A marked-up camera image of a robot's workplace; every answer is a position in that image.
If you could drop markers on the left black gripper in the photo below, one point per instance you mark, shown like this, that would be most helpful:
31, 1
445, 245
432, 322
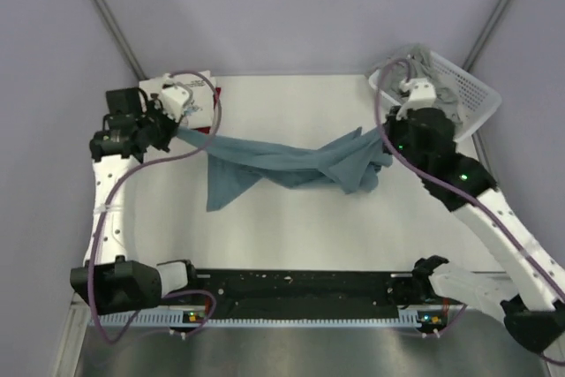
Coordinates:
172, 125

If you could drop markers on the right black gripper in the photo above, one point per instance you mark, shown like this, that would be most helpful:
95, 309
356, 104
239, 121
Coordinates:
392, 124

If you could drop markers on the blue-grey t-shirt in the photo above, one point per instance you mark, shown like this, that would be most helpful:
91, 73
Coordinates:
351, 163

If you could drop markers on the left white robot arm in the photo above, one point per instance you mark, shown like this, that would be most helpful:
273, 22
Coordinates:
111, 280

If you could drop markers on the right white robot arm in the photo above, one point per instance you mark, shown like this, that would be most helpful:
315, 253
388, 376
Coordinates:
531, 308

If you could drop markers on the white floral folded t-shirt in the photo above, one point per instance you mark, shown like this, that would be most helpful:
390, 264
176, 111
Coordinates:
199, 113

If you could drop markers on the red folded t-shirt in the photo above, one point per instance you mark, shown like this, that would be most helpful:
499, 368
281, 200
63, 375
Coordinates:
216, 98

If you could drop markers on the white plastic laundry basket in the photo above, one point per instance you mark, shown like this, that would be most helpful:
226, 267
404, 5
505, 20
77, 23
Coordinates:
477, 101

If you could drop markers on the grey crumpled t-shirt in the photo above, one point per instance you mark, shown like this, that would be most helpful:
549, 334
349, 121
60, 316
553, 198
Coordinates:
420, 59

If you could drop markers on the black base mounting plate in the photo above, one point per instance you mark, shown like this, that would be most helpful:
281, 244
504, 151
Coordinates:
310, 295

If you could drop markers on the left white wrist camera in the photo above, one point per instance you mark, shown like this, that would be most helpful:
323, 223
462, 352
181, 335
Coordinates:
175, 98

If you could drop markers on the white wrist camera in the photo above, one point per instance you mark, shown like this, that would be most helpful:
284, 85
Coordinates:
421, 94
175, 98

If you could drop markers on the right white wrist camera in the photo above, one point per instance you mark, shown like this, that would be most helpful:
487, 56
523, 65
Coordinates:
421, 94

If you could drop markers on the left aluminium frame post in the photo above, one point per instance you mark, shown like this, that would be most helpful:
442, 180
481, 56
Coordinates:
117, 36

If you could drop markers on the aluminium frame post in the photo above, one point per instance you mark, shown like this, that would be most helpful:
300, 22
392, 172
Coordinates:
117, 36
487, 33

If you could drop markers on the right aluminium frame post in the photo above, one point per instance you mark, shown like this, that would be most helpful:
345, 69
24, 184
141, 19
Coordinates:
487, 33

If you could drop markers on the blue-white slotted cable duct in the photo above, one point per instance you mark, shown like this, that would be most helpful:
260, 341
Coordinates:
164, 317

